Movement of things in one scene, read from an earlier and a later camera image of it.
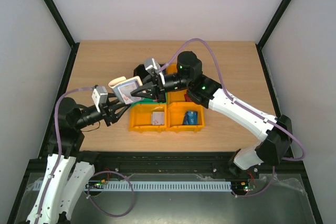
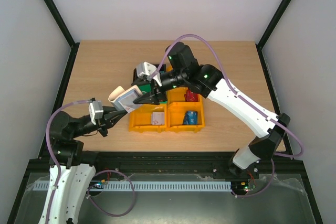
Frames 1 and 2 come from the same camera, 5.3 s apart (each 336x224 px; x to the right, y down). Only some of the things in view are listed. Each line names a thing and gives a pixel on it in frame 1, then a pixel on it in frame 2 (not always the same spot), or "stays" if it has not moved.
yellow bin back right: x=171 y=68 stays
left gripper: x=108 y=115 to x=107 y=120
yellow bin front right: x=175 y=114 stays
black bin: x=140 y=70 to x=138 y=81
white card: x=157 y=118 stays
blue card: x=190 y=118 stays
